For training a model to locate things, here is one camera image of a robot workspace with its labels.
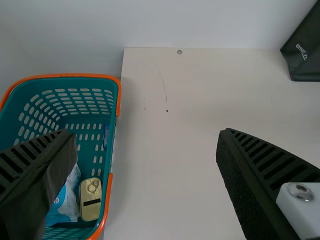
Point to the gold rectangular tin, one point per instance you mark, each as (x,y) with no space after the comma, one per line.
(90,210)

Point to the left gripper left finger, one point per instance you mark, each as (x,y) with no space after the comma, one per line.
(25,180)

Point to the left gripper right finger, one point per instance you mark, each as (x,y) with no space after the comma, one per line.
(260,180)

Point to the teal shopping basket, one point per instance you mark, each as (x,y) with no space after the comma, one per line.
(62,100)

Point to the white blue wet wipes pack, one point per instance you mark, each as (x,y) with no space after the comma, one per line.
(65,200)

